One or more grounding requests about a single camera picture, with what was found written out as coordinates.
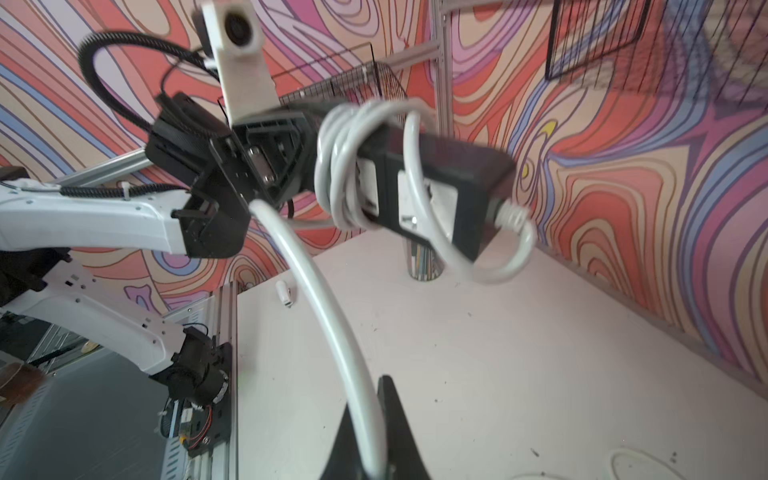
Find small white cap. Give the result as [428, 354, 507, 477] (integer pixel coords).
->
[275, 280, 294, 308]

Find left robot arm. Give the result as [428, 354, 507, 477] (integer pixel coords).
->
[1, 22, 311, 407]

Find blue power strip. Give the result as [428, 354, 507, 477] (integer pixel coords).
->
[509, 447, 685, 479]

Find black power strip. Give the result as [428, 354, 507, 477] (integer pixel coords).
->
[247, 98, 538, 480]

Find black wire basket left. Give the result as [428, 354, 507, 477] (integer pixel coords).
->
[272, 42, 407, 107]

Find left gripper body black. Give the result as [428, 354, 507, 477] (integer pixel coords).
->
[145, 92, 318, 207]

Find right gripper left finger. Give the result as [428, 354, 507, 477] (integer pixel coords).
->
[320, 406, 360, 480]

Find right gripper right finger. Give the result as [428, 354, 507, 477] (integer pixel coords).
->
[377, 375, 430, 480]

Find black wire basket back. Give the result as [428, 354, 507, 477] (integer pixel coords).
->
[545, 0, 767, 108]

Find black wire basket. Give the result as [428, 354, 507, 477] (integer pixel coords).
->
[272, 42, 407, 107]
[545, 0, 767, 108]

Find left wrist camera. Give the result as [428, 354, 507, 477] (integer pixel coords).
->
[196, 1, 280, 126]

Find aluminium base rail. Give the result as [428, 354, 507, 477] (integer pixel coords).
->
[159, 282, 241, 479]

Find metal pen cup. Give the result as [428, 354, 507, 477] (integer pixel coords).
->
[404, 239, 444, 282]

